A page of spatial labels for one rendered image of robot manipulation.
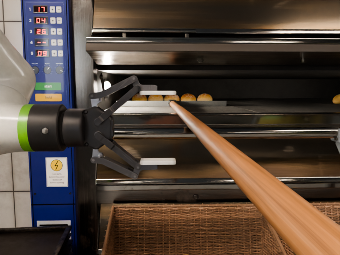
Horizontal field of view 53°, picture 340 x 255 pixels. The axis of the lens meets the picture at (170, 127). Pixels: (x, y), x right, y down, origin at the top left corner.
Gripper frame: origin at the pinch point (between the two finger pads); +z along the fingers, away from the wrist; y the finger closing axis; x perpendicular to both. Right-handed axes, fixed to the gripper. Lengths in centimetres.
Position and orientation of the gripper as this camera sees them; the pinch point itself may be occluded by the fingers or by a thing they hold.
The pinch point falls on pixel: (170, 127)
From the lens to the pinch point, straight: 66.7
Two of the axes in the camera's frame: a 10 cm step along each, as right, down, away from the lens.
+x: 0.4, 1.2, -9.9
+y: 0.0, 9.9, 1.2
